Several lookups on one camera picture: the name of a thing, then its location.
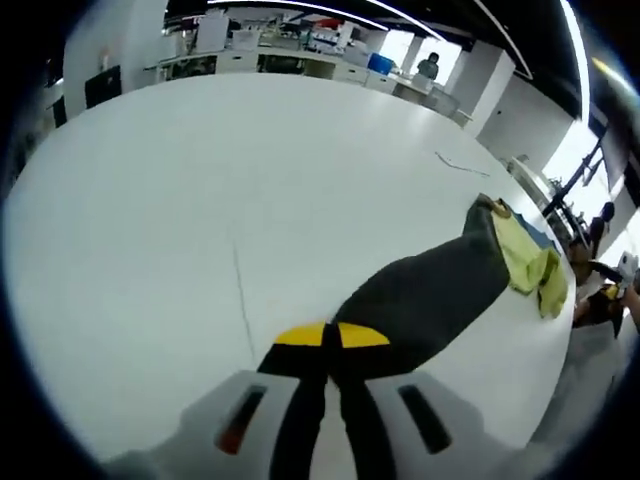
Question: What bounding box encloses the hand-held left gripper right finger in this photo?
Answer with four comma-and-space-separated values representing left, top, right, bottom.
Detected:
330, 322, 501, 480

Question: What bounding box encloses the white upright board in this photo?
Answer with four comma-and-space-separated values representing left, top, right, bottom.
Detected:
197, 14, 231, 51

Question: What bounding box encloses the white template outline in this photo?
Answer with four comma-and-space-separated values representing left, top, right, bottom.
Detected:
434, 149, 491, 179

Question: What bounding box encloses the blue storage bin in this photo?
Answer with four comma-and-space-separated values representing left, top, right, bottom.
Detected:
367, 53, 396, 75

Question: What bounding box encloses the white cabinet row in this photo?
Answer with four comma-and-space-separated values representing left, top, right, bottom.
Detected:
144, 44, 476, 126

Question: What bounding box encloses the yellow and black garment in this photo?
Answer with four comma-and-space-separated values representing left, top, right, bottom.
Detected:
329, 194, 570, 381

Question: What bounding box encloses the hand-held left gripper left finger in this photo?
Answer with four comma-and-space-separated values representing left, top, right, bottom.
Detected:
107, 322, 330, 480

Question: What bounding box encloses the black box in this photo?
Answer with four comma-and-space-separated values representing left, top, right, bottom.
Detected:
84, 64, 124, 109

